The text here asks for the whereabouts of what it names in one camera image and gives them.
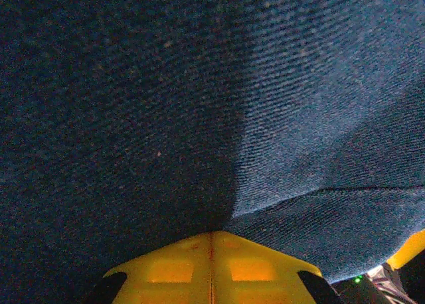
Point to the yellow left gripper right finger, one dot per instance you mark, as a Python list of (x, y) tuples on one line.
[(252, 274)]

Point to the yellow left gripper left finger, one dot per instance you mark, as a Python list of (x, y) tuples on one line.
[(172, 274)]

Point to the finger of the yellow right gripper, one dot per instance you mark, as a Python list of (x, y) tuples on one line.
[(411, 249)]

